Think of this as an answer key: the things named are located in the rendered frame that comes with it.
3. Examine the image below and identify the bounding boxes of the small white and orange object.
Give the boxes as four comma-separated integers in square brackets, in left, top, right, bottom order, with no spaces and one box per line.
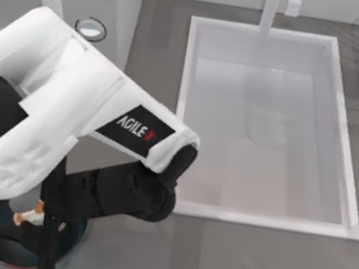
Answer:
[13,196,48,230]

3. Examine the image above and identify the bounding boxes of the dark teal bowl red rim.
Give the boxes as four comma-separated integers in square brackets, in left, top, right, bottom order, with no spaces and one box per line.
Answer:
[0,202,89,269]

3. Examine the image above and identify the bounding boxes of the white cabinet block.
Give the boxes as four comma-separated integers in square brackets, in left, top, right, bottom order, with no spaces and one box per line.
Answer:
[0,0,144,77]

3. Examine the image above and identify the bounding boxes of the white sink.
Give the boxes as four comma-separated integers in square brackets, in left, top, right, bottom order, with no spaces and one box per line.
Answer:
[160,15,359,242]

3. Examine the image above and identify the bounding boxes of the white wall socket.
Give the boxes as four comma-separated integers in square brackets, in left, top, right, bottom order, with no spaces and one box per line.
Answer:
[284,0,303,19]

